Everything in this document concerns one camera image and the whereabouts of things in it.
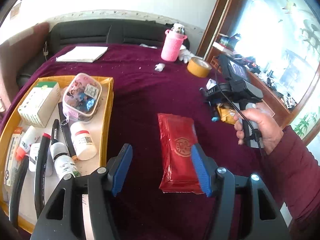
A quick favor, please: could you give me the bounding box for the white bottle green label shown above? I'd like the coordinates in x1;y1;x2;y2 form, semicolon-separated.
50;142;81;180

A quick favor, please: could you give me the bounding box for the white pill bottle red label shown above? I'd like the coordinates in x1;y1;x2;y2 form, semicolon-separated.
70;121;98;161

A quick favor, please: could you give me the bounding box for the red foil snack bag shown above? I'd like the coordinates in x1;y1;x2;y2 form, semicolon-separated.
157;113;203;194

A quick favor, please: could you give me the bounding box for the black pen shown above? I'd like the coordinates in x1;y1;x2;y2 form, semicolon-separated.
51;119;60;145

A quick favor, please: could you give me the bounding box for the long white orange box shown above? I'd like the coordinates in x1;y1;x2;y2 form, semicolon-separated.
4;127;24;186

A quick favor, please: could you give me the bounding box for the white cardboard medicine box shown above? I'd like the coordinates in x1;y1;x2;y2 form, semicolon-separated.
18;81;61;128

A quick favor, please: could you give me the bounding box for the black marker red cap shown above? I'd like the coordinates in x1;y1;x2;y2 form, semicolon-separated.
34;133;51;218

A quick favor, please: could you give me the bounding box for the black long stick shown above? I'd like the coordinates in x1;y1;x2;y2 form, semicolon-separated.
57;102;78;161

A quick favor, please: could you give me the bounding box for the maroon sleeve forearm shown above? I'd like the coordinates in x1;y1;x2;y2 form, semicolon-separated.
264;126;319;239

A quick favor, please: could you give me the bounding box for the person right hand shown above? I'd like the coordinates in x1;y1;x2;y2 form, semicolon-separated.
242;108;284;155

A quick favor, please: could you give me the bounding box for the blue white small box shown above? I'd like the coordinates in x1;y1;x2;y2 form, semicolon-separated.
206;79;216;90

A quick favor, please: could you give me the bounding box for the yellow snack packet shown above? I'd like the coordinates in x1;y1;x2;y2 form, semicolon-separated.
217;103;237;125

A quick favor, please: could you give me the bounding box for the yellow tape roll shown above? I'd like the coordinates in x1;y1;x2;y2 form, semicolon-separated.
187;57;212;78

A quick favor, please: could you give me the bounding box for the white plush toy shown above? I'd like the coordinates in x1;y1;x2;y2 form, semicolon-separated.
178;45;195;63

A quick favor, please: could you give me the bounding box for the brown wooden cabinet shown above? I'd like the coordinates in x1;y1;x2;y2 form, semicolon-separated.
196;0;319;137

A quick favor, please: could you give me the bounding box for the pink knitted bottle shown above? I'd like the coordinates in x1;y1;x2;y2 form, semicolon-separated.
161;23;187;62

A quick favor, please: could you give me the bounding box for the small white crumpled tissue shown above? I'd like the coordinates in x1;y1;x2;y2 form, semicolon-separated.
155;63;165;72

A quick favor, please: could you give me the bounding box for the black headboard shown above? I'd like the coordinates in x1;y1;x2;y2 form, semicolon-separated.
16;19;174;89

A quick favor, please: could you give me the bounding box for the small white dropper bottle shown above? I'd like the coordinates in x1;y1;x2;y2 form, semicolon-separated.
15;126;40;161

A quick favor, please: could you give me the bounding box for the yellow edged cardboard tray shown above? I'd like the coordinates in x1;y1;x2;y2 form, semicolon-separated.
0;75;115;234

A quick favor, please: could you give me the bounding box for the white notepad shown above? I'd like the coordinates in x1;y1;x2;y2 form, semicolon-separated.
56;46;108;63

